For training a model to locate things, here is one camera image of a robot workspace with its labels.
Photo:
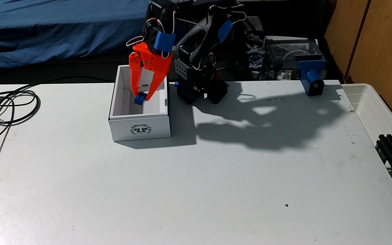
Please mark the wooden cabinet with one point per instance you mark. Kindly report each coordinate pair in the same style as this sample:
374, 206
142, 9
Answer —
379, 40

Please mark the blue printed clamp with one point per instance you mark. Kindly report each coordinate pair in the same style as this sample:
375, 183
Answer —
310, 73

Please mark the blue bed sheet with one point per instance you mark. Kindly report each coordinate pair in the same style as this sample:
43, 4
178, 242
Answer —
63, 27

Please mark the blue toy brick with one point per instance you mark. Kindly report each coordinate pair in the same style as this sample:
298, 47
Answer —
140, 99

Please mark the white plastic bin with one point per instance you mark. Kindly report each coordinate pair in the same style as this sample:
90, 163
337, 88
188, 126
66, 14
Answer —
362, 102

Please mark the white cardboard box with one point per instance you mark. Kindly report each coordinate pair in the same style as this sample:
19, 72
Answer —
141, 131

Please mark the clear enclosure with black frame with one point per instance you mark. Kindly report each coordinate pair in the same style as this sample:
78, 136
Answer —
284, 51

